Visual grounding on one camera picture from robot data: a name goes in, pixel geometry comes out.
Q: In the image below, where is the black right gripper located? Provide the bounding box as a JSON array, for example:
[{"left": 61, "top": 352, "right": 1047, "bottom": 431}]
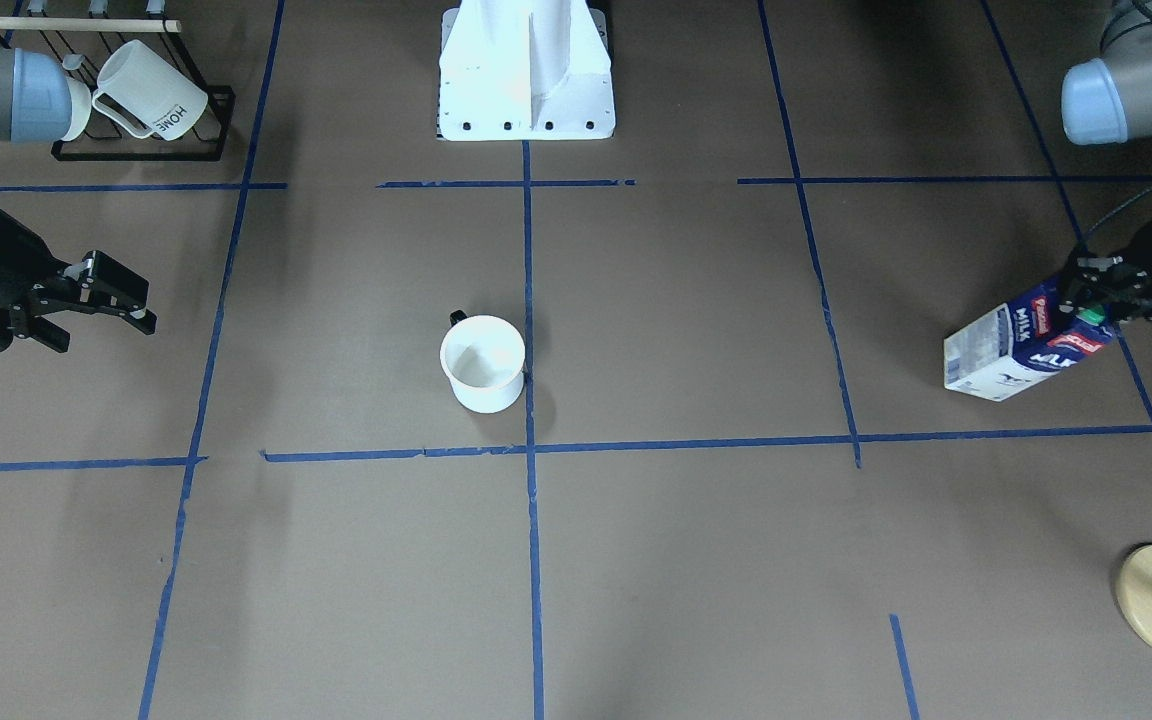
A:
[{"left": 0, "top": 209, "right": 157, "bottom": 354}]

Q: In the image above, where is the blue Pascual milk carton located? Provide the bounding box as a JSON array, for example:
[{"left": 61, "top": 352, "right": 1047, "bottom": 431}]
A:
[{"left": 943, "top": 275, "right": 1116, "bottom": 402}]

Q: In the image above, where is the white smiley face mug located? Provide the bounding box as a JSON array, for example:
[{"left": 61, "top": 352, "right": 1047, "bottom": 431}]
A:
[{"left": 438, "top": 310, "right": 526, "bottom": 414}]

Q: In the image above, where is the white ribbed HOME mug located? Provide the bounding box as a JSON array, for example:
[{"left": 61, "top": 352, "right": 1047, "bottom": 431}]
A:
[{"left": 61, "top": 53, "right": 92, "bottom": 142}]

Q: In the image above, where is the black camera cable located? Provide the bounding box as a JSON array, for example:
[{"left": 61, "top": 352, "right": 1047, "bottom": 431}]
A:
[{"left": 1079, "top": 172, "right": 1152, "bottom": 251}]

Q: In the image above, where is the black wire mug rack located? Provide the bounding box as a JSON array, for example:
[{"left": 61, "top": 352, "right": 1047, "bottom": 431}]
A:
[{"left": 0, "top": 1, "right": 236, "bottom": 161}]

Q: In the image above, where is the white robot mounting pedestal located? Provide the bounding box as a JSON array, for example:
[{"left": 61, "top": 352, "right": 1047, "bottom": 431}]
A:
[{"left": 435, "top": 1, "right": 617, "bottom": 142}]

